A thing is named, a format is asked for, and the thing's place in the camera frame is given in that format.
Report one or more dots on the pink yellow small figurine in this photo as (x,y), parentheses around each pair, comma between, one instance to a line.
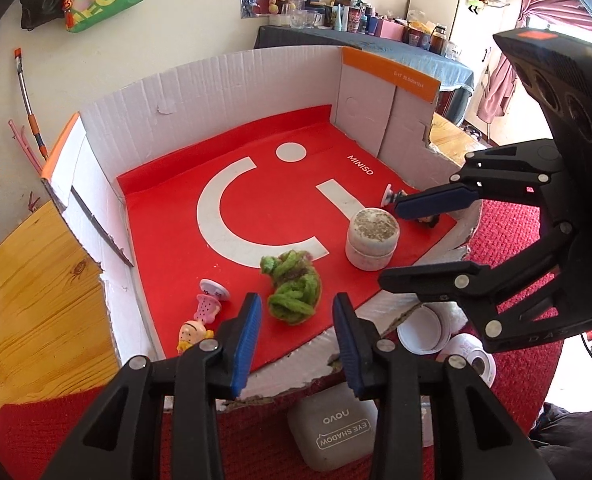
(209,302)

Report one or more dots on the blue suit boy figurine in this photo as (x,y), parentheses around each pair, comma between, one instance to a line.
(396,201)

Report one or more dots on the grey eye shadow case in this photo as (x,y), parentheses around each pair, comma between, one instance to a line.
(333,428)

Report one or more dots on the pink round mini camera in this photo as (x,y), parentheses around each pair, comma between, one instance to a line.
(470,348)

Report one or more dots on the white round jar lid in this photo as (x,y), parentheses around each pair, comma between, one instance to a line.
(429,327)

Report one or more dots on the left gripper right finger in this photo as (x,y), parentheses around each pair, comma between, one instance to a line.
(473,436)

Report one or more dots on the white glitter-lid cream jar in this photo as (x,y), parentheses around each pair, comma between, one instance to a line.
(372,239)

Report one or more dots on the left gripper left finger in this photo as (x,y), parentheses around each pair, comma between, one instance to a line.
(118,437)

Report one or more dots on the green fuzzy frog toy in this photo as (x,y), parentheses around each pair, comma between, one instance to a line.
(297,286)

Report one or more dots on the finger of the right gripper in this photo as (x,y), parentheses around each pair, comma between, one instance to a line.
(440,282)
(440,199)

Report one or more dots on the orange cardboard box tray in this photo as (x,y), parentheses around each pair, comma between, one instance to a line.
(201,171)

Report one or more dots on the white cabinet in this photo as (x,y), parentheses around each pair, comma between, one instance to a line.
(472,35)

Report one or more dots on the blue-grey covered side table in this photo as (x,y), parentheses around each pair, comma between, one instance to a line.
(453,76)

